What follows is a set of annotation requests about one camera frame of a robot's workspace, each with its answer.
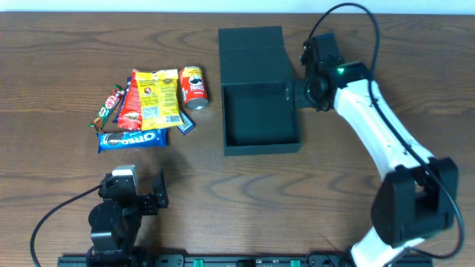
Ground blue Oreo cookie pack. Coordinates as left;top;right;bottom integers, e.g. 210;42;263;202
96;129;168;154

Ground red snack bag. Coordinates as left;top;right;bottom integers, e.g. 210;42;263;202
117;69;142;131

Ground black gift box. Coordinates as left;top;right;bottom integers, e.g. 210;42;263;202
218;26;301;156

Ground yellow snack bag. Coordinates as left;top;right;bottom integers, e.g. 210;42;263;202
135;69;183;131

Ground red Pringles can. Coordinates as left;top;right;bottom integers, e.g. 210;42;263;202
179;66;209;110

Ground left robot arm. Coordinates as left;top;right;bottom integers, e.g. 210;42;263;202
86;165;169;267

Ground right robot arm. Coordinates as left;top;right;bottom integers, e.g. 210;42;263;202
295;33;461;266

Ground small dark blue packet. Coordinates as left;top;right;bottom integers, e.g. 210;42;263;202
177;111;196;135

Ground KitKat chocolate bar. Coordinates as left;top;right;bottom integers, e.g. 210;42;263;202
88;85;125;131

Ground purple Dairy Milk bar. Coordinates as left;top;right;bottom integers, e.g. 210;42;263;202
112;76;132;124

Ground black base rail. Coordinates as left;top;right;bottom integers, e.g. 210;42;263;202
57;253;434;267

